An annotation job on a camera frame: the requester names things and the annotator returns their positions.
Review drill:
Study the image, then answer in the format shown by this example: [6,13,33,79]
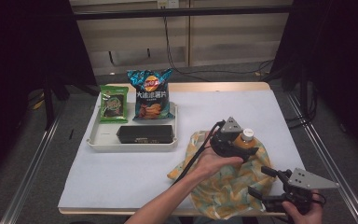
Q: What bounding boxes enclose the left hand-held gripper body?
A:
[210,116,247,160]

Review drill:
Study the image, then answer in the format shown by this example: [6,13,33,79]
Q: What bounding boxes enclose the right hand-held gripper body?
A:
[262,167,340,215]

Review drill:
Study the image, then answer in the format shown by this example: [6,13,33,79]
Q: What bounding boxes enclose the orange juice bottle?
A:
[232,127,258,151]

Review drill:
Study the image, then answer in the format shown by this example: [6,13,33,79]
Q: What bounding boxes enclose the fruit-print cloth bag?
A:
[166,129,276,220]

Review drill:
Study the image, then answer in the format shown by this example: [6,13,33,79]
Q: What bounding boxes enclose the black rectangular box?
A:
[116,124,175,146]

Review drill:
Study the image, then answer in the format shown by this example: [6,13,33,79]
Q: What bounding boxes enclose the blue black chip bag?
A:
[126,67,176,121]

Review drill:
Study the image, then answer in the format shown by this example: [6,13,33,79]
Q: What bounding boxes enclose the green snack packet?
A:
[99,84,131,124]

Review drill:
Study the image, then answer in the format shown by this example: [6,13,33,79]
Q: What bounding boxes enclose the white plastic tray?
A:
[86,101,179,154]

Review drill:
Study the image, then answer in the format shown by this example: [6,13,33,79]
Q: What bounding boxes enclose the person's left hand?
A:
[195,145,245,182]

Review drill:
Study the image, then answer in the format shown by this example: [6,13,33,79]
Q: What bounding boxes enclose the person's right hand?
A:
[281,189,324,224]

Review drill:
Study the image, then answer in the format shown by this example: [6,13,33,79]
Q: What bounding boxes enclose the black tripod stand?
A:
[42,70,100,131]
[268,57,311,91]

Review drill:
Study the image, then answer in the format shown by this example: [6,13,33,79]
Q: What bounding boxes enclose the white table mat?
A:
[57,90,322,210]

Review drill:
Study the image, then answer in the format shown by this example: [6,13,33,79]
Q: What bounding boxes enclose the black curtain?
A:
[0,0,98,188]
[273,0,358,162]

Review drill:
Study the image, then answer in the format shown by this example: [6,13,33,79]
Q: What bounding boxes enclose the black horizontal bar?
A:
[74,5,294,21]

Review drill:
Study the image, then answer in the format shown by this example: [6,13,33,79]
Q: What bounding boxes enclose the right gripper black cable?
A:
[310,191,328,208]

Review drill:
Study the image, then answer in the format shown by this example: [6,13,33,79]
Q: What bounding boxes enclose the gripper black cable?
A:
[172,119,227,186]
[310,191,328,208]

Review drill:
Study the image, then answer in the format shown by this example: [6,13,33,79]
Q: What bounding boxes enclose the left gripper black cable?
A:
[172,119,227,186]

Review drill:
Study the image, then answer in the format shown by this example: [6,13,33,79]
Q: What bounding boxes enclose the metal floor rail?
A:
[0,108,67,224]
[285,91,358,224]

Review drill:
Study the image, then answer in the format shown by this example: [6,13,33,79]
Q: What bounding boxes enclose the black floor cable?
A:
[286,83,321,131]

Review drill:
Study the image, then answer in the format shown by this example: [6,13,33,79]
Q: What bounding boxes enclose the black wall cable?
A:
[162,16,276,82]

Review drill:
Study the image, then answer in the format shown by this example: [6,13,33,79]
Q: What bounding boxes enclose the white wall socket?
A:
[156,0,181,9]

